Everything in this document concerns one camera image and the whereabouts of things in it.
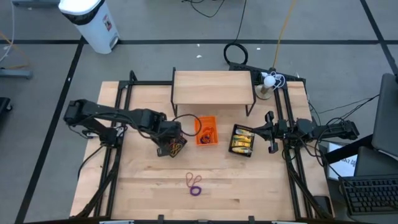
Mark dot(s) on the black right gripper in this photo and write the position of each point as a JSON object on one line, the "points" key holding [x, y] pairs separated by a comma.
{"points": [[281, 129]]}

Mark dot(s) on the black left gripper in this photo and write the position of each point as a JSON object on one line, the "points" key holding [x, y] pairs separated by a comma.
{"points": [[171, 130]]}

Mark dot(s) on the red rubber band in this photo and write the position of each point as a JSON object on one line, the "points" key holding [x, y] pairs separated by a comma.
{"points": [[186, 179], [201, 179], [170, 144]]}

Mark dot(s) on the yellow rubber band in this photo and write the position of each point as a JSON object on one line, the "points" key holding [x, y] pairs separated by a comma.
{"points": [[175, 150], [178, 145]]}

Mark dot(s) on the black slotted plastic basket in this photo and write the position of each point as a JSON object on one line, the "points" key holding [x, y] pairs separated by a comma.
{"points": [[184, 143], [231, 149]]}

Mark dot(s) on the orange slotted plastic basket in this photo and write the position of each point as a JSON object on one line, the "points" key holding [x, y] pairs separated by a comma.
{"points": [[211, 121]]}

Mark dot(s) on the purple coil wristband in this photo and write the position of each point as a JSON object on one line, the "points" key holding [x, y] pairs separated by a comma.
{"points": [[191, 190]]}

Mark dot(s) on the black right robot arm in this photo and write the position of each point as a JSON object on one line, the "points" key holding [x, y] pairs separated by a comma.
{"points": [[329, 130]]}

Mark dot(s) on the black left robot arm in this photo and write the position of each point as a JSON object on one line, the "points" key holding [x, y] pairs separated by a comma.
{"points": [[124, 113]]}

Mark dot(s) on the white bulb table lamp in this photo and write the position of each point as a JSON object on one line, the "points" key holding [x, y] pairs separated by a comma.
{"points": [[269, 81]]}

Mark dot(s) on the wooden riser shelf black legs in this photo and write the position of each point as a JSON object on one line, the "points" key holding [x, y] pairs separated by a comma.
{"points": [[211, 87]]}

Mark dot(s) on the white paper sheet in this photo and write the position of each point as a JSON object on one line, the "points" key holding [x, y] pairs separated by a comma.
{"points": [[345, 168]]}

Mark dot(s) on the black phone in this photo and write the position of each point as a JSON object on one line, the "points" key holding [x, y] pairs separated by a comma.
{"points": [[323, 203]]}

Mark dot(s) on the dark grey monitor base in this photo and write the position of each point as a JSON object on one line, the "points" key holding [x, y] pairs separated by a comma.
{"points": [[376, 163]]}

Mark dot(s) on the grey monitor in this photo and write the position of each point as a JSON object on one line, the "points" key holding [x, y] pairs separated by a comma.
{"points": [[387, 118]]}

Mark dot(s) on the black keyboard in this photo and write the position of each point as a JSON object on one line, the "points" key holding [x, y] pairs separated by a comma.
{"points": [[370, 194]]}

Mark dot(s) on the white trash can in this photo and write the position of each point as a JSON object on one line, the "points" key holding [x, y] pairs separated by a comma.
{"points": [[93, 28]]}

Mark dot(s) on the black floor object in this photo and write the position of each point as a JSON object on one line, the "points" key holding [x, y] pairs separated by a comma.
{"points": [[4, 107]]}

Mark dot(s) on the grey floor bar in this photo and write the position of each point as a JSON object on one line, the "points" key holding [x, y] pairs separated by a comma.
{"points": [[15, 73]]}

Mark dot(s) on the black table frame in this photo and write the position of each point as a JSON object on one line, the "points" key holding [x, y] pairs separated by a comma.
{"points": [[146, 82]]}

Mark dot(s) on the black table edge mount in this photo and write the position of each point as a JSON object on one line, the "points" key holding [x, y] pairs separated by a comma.
{"points": [[252, 220], [160, 219]]}

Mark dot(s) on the silver frame bracket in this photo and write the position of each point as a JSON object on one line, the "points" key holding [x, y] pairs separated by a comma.
{"points": [[287, 222], [116, 222]]}

